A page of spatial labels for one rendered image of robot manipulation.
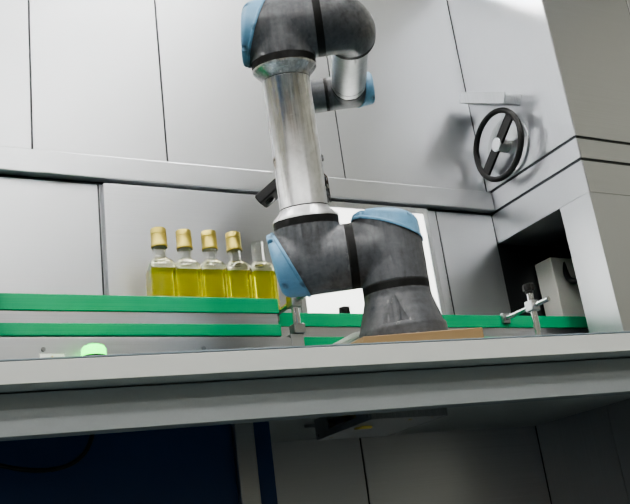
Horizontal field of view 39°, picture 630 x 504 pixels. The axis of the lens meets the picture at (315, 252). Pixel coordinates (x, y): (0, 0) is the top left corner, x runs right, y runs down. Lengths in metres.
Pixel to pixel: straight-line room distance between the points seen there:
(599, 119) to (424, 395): 1.27
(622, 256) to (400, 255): 0.98
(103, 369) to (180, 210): 0.92
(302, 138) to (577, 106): 1.11
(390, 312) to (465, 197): 1.16
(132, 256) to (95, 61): 0.52
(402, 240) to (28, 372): 0.64
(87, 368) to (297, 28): 0.70
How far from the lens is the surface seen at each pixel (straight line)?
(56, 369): 1.27
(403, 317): 1.47
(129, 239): 2.07
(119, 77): 2.29
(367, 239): 1.50
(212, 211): 2.17
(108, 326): 1.71
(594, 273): 2.35
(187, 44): 2.41
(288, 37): 1.59
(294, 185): 1.53
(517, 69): 2.65
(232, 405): 1.34
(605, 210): 2.39
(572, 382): 1.60
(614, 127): 2.56
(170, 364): 1.29
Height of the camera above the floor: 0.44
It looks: 19 degrees up
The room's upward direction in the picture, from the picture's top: 8 degrees counter-clockwise
